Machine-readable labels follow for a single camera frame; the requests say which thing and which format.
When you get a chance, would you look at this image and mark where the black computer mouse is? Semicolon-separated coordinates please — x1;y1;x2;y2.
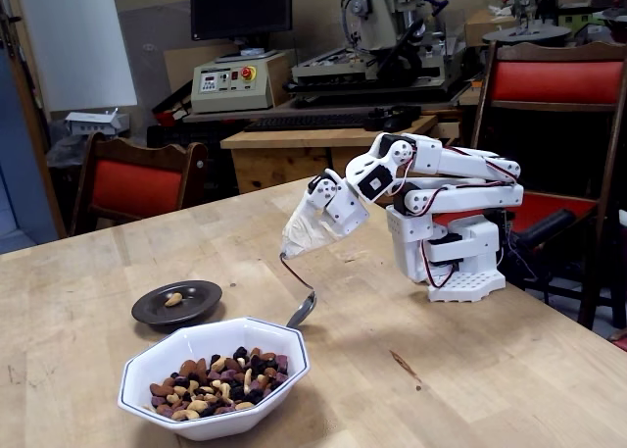
366;105;422;134

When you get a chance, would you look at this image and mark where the white small box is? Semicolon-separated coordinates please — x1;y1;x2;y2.
65;108;131;138

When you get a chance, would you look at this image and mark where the bent metal spoon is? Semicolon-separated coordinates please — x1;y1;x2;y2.
277;252;318;329

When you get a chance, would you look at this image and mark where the brown cardboard sheet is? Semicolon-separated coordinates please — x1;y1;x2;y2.
111;0;193;111

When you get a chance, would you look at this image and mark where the small wooden red-cushion chair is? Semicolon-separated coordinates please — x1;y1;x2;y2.
68;131;210;237

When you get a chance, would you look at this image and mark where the black cylinder handle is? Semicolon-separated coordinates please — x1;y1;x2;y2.
518;209;575;253

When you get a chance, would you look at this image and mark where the beige masking tape wrap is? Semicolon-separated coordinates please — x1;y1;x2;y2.
281;200;344;261

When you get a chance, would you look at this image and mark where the large wooden red-cushion chair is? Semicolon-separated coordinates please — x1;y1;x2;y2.
462;39;627;331

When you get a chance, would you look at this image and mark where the mixed nuts and dried fruit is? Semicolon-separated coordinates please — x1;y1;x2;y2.
146;345;290;422

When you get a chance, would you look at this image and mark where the white octagonal bowl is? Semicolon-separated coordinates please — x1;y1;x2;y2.
117;317;312;442

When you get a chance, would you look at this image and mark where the black computer monitor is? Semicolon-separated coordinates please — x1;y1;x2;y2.
189;0;294;63

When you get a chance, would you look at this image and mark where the black keyboard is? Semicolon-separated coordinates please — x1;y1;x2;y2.
243;113;376;133

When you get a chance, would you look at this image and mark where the white board panel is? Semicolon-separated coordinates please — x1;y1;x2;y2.
17;0;138;114

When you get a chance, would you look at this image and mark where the white robot arm with base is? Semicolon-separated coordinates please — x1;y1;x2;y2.
345;132;525;303

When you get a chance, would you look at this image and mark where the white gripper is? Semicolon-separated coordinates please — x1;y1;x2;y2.
308;170;369;241

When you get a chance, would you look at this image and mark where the beige control box red button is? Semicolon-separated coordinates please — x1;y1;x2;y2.
190;50;290;115

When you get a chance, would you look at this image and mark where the wooden workbench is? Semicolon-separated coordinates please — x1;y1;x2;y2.
219;114;442;194

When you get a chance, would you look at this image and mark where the brown cardboard box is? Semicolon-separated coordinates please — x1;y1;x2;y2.
463;9;520;47

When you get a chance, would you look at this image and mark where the black round disc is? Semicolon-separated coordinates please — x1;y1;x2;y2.
482;24;573;45

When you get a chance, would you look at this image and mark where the beige milling machine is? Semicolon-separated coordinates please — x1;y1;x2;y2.
286;0;471;109

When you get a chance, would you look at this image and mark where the dark brown saucer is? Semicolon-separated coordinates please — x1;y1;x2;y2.
130;279;225;327

